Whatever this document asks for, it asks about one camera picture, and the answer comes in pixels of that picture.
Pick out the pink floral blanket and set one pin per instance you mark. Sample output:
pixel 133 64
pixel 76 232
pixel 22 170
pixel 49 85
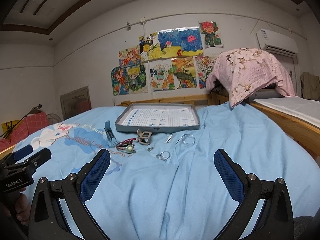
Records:
pixel 244 71

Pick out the yellow caution bag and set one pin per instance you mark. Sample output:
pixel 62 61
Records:
pixel 8 126

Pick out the goldfish popcorn drawing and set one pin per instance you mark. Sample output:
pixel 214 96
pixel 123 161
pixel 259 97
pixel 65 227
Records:
pixel 161 75

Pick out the red-haired character drawing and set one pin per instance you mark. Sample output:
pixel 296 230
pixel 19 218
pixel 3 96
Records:
pixel 211 32

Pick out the light blue cartoon bedsheet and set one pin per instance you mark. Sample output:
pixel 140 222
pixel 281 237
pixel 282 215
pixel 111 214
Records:
pixel 175 191

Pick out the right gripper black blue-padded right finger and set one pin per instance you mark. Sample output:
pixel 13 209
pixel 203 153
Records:
pixel 275 220

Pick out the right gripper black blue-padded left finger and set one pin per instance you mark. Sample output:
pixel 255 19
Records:
pixel 47 220

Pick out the blond boy drawing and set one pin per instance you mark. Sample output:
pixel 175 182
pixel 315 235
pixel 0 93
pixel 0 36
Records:
pixel 136 77

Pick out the white hair clip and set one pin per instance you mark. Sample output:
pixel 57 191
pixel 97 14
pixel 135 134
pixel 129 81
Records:
pixel 168 139

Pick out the beige grey hair claw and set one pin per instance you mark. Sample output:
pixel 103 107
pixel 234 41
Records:
pixel 144 137

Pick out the white air conditioner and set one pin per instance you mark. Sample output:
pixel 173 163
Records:
pixel 276 43

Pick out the yellow planet drawing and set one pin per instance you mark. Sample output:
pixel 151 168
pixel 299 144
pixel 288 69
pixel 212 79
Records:
pixel 149 47

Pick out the large silver bangle rings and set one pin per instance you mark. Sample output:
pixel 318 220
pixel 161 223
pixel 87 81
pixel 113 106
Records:
pixel 187 139

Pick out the white mattress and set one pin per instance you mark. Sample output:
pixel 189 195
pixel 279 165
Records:
pixel 304 109

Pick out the red checked box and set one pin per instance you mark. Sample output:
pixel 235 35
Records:
pixel 27 126

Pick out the grey cardboard tray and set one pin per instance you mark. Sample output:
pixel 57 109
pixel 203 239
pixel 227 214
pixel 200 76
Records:
pixel 158 118

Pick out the small silver key rings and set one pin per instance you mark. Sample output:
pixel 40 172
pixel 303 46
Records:
pixel 163 155

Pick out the blue orange anime drawing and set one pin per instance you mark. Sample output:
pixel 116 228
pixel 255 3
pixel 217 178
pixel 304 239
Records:
pixel 120 84

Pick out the wooden bed frame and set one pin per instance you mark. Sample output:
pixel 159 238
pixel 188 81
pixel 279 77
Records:
pixel 303 132

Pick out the person's left hand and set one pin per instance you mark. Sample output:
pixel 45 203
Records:
pixel 19 204

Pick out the blue jellyfish sea drawing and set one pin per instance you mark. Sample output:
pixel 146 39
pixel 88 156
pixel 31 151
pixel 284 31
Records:
pixel 180 42

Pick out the olive hanging garment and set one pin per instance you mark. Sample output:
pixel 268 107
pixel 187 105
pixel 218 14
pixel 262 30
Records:
pixel 310 86

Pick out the brown wall hatch door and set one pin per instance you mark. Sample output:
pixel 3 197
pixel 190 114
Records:
pixel 75 102

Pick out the orange-haired girl drawing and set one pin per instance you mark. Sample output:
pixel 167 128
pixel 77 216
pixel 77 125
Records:
pixel 129 57

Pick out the colourful 2024 poster drawing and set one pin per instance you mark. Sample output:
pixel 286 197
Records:
pixel 204 66

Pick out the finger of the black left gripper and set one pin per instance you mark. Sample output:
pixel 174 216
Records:
pixel 33 162

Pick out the orange landscape drawing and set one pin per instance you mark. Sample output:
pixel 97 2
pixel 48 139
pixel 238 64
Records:
pixel 184 71

